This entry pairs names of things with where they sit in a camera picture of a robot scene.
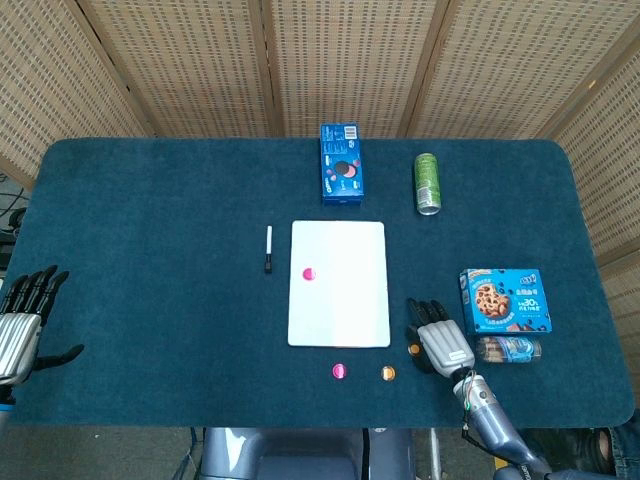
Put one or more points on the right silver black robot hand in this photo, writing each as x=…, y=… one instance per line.
x=445, y=347

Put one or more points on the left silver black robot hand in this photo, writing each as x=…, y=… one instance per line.
x=17, y=340

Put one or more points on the orange round magnet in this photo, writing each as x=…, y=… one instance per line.
x=413, y=349
x=388, y=373

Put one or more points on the pink round magnet white strip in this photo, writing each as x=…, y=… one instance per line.
x=339, y=370

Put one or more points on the plain pink round magnet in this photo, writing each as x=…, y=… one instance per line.
x=309, y=273

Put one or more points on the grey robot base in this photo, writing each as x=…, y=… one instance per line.
x=300, y=455

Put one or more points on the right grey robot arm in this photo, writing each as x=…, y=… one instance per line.
x=487, y=415

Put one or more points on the blue wafer roll package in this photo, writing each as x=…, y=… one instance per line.
x=515, y=349

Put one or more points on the blue chocolate chip cookie box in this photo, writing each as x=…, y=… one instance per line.
x=525, y=300

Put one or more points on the metal table leg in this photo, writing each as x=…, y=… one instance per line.
x=435, y=455

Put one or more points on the dark teal table cloth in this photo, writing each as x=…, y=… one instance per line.
x=150, y=250

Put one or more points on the black shoe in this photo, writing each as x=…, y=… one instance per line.
x=575, y=445

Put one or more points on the green drink can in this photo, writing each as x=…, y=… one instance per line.
x=426, y=180

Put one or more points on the woven wicker screen panel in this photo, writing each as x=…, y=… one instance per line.
x=610, y=175
x=625, y=310
x=350, y=60
x=190, y=65
x=510, y=65
x=50, y=90

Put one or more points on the white marker black cap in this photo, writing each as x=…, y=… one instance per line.
x=269, y=240

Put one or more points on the blue jeans leg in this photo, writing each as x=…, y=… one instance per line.
x=627, y=450

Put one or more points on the blue Oreo cookie box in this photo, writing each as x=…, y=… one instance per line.
x=345, y=150

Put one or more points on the white rectangular board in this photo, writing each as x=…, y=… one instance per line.
x=350, y=310

